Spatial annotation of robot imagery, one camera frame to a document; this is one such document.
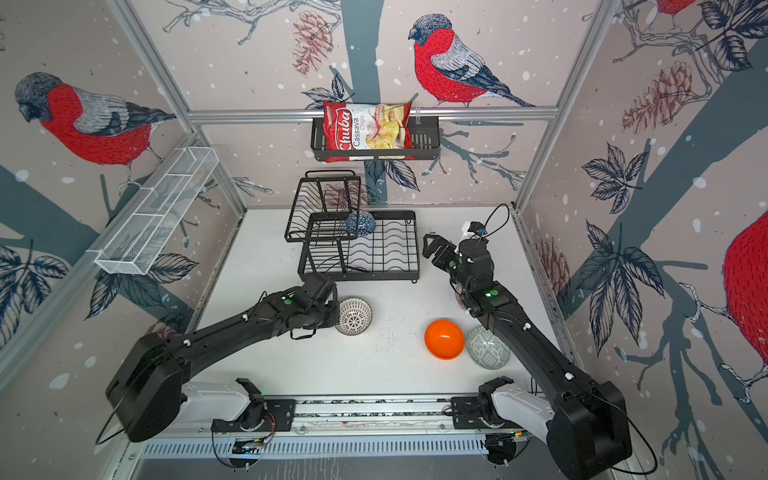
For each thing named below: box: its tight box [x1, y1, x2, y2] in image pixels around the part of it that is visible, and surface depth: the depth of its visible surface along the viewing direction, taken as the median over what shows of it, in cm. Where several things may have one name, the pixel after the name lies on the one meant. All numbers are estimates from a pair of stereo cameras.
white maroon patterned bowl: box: [336, 297, 373, 336], surface depth 89 cm
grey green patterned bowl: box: [466, 326, 511, 370], surface depth 85 cm
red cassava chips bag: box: [323, 102, 415, 163], surface depth 90 cm
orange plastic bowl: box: [424, 319, 465, 361], surface depth 84 cm
